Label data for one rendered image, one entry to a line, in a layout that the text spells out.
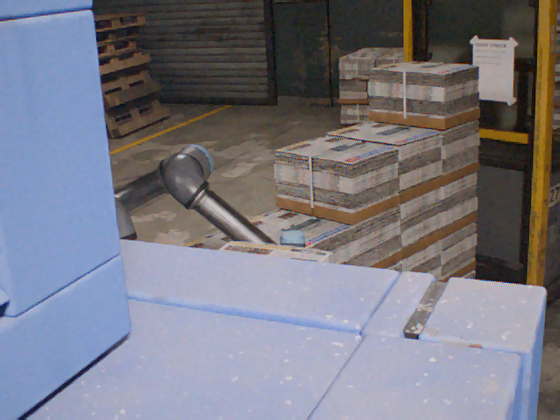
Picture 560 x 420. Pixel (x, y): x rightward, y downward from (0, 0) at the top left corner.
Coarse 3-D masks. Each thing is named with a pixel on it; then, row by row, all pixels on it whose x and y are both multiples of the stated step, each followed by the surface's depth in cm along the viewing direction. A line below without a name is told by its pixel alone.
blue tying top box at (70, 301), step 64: (0, 0) 26; (64, 0) 29; (0, 64) 26; (64, 64) 29; (0, 128) 26; (64, 128) 30; (0, 192) 27; (64, 192) 30; (0, 256) 27; (64, 256) 30; (0, 320) 28; (64, 320) 31; (128, 320) 35; (0, 384) 27
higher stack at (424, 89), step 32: (416, 64) 322; (448, 64) 317; (384, 96) 314; (416, 96) 303; (448, 96) 297; (416, 128) 307; (448, 128) 304; (448, 160) 305; (448, 192) 309; (448, 224) 313; (448, 256) 318
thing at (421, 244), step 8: (440, 232) 309; (424, 240) 301; (432, 240) 306; (408, 248) 293; (416, 248) 298; (392, 256) 286; (400, 256) 290; (408, 256) 294; (376, 264) 279; (384, 264) 283; (392, 264) 287
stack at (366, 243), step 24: (432, 192) 301; (264, 216) 281; (288, 216) 279; (312, 216) 278; (384, 216) 278; (408, 216) 291; (432, 216) 304; (192, 240) 259; (216, 240) 258; (312, 240) 254; (336, 240) 259; (360, 240) 270; (384, 240) 281; (408, 240) 293; (360, 264) 272; (408, 264) 296; (432, 264) 310
